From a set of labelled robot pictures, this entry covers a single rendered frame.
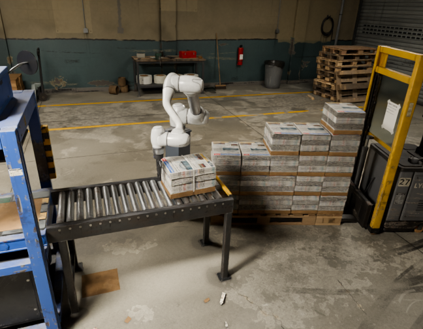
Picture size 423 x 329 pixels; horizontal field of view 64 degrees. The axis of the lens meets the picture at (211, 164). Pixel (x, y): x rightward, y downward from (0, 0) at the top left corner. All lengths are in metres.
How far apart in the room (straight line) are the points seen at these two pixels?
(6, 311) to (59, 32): 7.55
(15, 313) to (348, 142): 3.12
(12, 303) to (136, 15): 7.87
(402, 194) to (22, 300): 3.48
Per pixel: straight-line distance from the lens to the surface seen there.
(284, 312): 2.97
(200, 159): 2.76
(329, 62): 9.69
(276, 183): 3.59
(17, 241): 2.53
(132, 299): 3.02
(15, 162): 2.08
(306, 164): 3.59
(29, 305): 2.77
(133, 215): 2.50
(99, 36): 9.48
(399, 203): 4.03
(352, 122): 3.58
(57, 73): 9.60
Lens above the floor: 2.17
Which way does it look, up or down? 25 degrees down
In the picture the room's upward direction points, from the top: 2 degrees clockwise
